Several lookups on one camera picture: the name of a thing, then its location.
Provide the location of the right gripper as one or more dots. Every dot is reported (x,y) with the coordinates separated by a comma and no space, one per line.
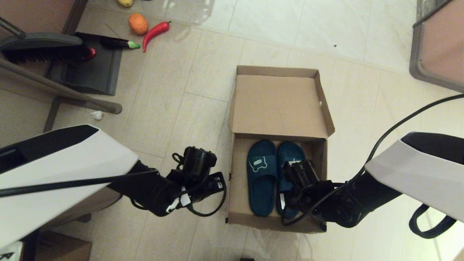
(299,201)

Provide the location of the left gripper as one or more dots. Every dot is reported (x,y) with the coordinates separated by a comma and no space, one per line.
(212,186)

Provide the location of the dark blue slipper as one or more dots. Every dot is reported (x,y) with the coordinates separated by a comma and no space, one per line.
(261,192)
(291,150)

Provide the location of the brown cardboard shoe box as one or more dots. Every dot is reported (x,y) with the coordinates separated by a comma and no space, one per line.
(275,105)

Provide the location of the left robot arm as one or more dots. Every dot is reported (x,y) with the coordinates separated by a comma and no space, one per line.
(54,170)

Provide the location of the brown trash bin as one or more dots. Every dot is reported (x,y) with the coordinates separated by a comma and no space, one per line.
(101,203)

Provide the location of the white crumpled tissue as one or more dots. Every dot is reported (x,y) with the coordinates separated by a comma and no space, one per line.
(97,115)

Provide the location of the closed brown cardboard carton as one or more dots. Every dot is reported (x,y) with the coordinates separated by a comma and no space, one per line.
(61,250)

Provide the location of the red chili pepper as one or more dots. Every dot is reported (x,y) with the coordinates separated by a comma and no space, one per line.
(154,33)

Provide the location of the dark grey dustpan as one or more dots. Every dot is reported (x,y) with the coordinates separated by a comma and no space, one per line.
(90,74)

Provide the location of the toy eggplant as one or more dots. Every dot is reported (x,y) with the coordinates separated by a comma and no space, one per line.
(116,44)

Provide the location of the orange toy fruit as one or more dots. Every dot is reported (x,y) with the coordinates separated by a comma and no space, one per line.
(138,24)

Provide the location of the small red toy fruit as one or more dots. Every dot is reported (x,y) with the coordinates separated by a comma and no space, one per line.
(92,53)

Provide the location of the yellow toy fruit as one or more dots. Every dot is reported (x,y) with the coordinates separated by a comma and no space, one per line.
(125,3)

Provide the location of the black broom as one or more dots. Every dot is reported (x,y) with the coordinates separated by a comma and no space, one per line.
(43,53)

